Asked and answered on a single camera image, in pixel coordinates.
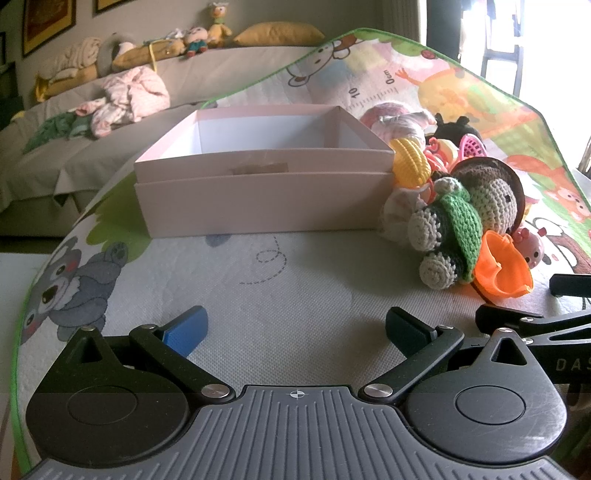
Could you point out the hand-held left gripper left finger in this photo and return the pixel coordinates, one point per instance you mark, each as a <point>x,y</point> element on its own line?
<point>184,330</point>

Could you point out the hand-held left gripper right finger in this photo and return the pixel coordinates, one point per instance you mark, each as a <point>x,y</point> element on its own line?
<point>406,330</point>

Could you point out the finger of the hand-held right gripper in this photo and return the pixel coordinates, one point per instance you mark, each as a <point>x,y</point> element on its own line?
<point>572,285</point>
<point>508,318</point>

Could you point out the orange plastic toy cup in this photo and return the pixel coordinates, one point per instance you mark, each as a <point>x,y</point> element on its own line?
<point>503,267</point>

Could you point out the crochet doll with green scarf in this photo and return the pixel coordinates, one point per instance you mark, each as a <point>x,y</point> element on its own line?
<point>455,217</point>

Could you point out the pink cardboard box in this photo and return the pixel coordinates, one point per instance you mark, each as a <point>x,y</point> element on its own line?
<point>258,203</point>

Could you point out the yellow corn toy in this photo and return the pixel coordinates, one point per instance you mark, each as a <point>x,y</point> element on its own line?
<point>411,161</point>

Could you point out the pink plastic toy basket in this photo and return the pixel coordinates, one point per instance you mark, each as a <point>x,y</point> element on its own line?
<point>472,146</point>

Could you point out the black plush toy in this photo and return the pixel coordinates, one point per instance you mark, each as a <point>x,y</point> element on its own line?
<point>455,129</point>

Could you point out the pink white plush toy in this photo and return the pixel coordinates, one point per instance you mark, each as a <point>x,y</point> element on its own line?
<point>397,117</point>

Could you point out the pink pig toy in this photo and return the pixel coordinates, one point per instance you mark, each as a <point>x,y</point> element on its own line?
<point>533,247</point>

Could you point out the cartoon animal play mat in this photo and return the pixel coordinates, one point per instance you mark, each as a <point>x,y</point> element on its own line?
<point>277,286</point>

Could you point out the beige knitted toy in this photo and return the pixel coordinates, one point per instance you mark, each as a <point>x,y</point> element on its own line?
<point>399,212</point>

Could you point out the red haired toy doll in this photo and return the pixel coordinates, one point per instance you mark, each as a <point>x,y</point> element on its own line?
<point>441,154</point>

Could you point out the grey sofa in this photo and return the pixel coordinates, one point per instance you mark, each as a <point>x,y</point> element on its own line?
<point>46,175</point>

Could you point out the green cloth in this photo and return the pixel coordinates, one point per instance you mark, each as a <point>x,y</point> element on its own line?
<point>51,131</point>

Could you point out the pink patterned clothes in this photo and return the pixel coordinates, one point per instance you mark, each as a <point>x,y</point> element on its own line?
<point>134,92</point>

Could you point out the yellow cushion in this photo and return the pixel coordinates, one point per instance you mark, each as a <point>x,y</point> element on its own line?
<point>69,83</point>

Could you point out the long yellow bolster pillow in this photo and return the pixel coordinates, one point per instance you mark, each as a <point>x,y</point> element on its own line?
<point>138,54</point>

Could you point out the small plush doll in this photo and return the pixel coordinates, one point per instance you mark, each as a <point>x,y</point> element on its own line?
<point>197,42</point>

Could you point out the small white plush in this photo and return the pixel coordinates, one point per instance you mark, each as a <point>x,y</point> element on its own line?
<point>175,35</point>

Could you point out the beige folded blanket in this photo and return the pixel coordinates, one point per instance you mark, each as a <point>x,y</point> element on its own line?
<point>74,55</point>

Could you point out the dark cabinet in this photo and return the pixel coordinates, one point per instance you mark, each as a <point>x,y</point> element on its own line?
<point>7,87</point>

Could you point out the yellow duck plush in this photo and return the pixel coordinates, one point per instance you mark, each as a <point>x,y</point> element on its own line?
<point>219,27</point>

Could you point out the black metal window frame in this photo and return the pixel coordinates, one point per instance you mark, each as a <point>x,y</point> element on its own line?
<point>489,60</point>

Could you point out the framed wall picture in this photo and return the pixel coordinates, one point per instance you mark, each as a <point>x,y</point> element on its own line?
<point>46,23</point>
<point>115,5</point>

